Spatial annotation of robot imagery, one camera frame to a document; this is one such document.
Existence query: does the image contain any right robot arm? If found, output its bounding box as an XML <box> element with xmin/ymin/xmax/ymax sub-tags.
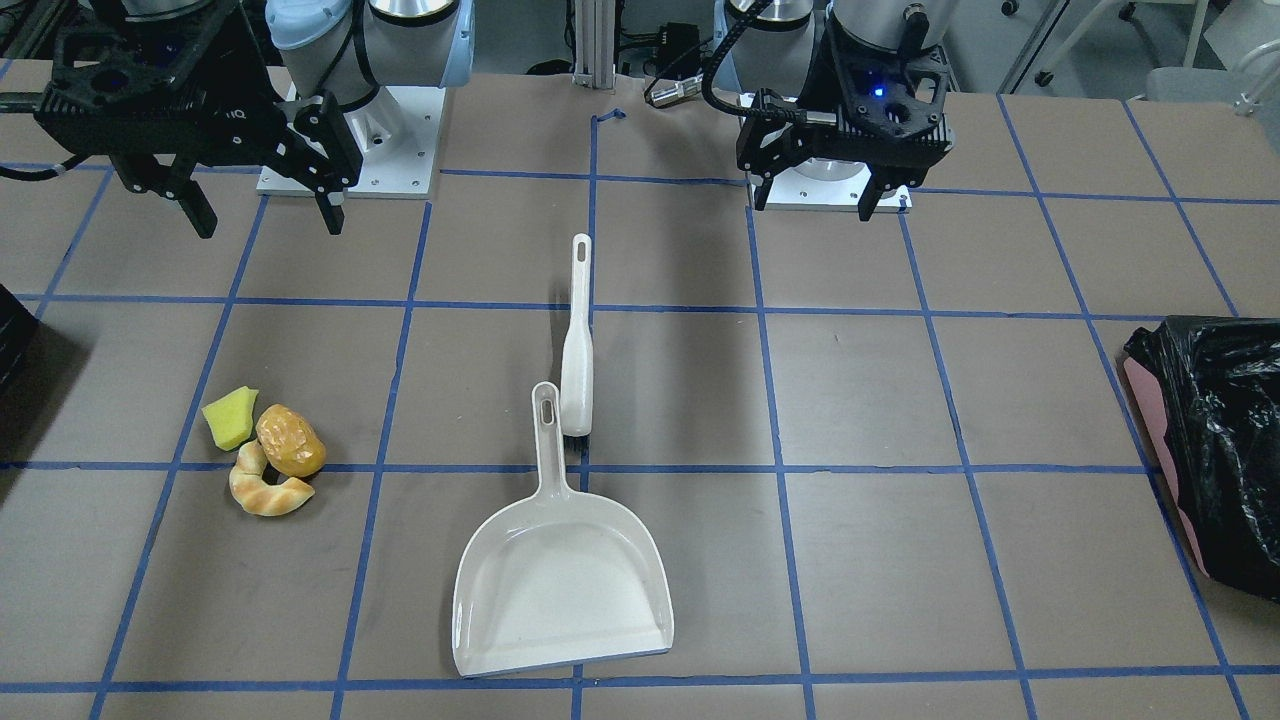
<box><xmin>3</xmin><ymin>1</ymin><xmax>474</xmax><ymax>238</ymax></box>

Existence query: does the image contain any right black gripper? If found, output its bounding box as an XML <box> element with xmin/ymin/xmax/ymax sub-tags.
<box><xmin>33</xmin><ymin>20</ymin><xmax>364</xmax><ymax>240</ymax></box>

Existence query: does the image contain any white plastic dustpan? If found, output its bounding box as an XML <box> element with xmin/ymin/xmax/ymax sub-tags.
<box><xmin>451</xmin><ymin>382</ymin><xmax>675</xmax><ymax>676</ymax></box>

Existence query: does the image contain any toy croissant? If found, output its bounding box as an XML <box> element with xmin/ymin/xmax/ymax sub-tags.
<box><xmin>228</xmin><ymin>439</ymin><xmax>316</xmax><ymax>518</ymax></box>

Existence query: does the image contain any black bag lined bin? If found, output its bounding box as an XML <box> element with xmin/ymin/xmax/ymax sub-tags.
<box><xmin>1123</xmin><ymin>316</ymin><xmax>1279</xmax><ymax>601</ymax></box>

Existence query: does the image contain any yellow sponge piece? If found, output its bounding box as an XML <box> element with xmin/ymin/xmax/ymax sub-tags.
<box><xmin>201</xmin><ymin>386</ymin><xmax>259</xmax><ymax>451</ymax></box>

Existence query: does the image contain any white hand brush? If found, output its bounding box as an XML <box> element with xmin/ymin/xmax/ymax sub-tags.
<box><xmin>559</xmin><ymin>233</ymin><xmax>594</xmax><ymax>437</ymax></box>

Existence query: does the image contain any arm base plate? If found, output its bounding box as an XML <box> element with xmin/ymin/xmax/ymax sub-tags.
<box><xmin>748</xmin><ymin>158</ymin><xmax>870</xmax><ymax>213</ymax></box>
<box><xmin>256</xmin><ymin>85</ymin><xmax>447</xmax><ymax>199</ymax></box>

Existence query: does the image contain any round brown bread roll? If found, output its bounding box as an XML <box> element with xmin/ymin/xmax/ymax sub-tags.
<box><xmin>256</xmin><ymin>404</ymin><xmax>326</xmax><ymax>478</ymax></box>

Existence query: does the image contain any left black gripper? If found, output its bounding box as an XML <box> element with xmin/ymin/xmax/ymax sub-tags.
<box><xmin>736</xmin><ymin>29</ymin><xmax>954</xmax><ymax>222</ymax></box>

